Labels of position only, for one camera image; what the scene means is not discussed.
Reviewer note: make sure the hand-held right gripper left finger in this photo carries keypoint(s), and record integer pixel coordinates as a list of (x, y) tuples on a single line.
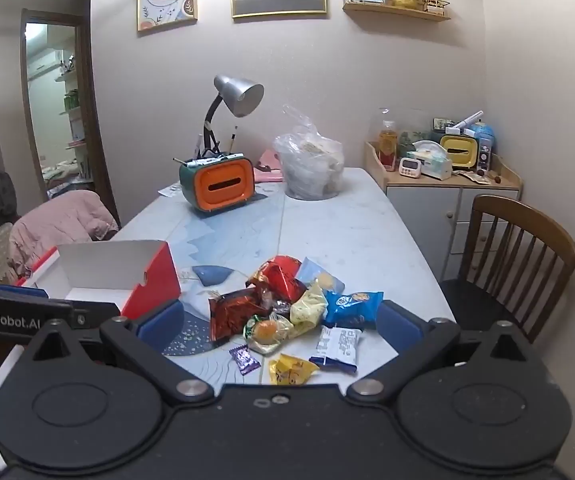
[(160, 325)]

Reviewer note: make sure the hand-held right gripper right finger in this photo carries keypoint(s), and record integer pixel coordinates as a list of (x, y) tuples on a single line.
[(400, 322)]

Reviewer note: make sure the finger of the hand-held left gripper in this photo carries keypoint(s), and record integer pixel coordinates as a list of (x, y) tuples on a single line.
[(20, 291)]

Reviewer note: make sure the white blue snack packet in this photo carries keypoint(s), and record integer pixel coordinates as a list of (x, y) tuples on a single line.
[(337, 347)]

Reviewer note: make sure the brown foil snack packet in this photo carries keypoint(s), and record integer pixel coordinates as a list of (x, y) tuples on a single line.
[(235, 312)]

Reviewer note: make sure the red white cardboard box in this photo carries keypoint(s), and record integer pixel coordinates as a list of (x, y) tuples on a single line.
[(97, 270)]

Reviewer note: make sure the purple candy packet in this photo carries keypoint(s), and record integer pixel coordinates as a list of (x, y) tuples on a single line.
[(244, 359)]

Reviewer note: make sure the pale yellow snack packet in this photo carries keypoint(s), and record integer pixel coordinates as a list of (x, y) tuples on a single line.
[(310, 307)]

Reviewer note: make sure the light blue cookie packet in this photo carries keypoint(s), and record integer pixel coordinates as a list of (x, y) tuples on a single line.
[(320, 275)]

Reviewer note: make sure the clear pastry packet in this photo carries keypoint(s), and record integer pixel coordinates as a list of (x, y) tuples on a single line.
[(267, 332)]

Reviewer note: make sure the red snack packet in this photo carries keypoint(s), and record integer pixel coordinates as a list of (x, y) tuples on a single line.
[(280, 277)]

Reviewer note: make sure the pink padded jacket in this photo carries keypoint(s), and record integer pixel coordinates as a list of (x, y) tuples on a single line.
[(62, 225)]

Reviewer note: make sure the grey wooden cabinet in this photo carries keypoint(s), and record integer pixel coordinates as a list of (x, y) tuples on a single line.
[(417, 210)]

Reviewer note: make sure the brown wooden chair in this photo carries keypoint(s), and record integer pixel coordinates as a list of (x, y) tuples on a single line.
[(512, 260)]

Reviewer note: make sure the green orange tissue box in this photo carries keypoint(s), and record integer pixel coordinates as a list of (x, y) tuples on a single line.
[(222, 185)]

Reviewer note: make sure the white kitchen timer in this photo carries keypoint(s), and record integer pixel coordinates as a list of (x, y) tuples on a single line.
[(409, 168)]

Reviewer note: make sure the tissue pack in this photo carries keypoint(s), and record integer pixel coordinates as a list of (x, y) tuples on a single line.
[(430, 160)]

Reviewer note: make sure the orange drink bottle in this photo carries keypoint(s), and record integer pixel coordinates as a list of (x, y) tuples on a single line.
[(388, 145)]

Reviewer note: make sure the clear plastic bag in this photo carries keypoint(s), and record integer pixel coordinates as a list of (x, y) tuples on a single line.
[(310, 165)]

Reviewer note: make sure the yellow green tissue box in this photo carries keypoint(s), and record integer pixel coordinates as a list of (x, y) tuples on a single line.
[(460, 151)]

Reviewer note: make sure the silver desk lamp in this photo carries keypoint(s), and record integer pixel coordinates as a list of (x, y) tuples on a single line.
[(235, 92)]

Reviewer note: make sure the door frame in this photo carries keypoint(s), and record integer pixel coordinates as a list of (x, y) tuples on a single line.
[(90, 110)]

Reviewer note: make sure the wooden wall shelf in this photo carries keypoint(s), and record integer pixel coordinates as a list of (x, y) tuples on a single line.
[(397, 11)]

